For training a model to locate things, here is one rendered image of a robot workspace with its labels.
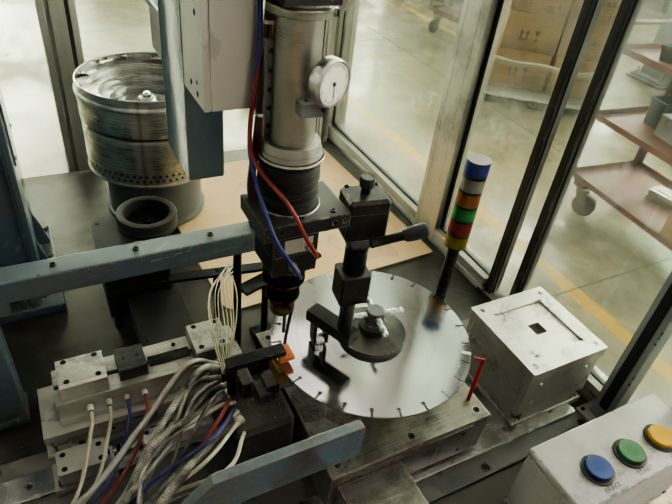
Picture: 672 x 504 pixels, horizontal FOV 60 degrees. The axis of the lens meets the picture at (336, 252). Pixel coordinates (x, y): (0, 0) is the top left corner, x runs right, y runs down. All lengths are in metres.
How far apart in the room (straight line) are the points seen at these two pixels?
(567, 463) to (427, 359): 0.25
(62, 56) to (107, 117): 0.39
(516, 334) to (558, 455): 0.25
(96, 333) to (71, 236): 0.35
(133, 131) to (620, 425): 1.08
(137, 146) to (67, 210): 0.36
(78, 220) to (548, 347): 1.13
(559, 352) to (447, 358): 0.24
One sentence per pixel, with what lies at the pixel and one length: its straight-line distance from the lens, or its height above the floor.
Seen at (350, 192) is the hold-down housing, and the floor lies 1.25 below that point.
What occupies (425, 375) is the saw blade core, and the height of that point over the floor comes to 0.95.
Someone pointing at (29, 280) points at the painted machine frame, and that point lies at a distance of 0.95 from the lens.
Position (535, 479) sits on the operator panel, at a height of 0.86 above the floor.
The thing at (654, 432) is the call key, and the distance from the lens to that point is 1.07.
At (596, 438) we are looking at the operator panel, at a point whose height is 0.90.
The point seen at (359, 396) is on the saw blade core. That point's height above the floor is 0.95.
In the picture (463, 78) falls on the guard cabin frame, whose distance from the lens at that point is 1.37.
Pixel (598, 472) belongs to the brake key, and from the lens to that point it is 0.97.
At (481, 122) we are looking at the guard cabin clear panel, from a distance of 1.36.
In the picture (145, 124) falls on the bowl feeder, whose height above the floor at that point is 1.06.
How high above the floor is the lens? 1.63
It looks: 37 degrees down
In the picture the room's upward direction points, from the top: 7 degrees clockwise
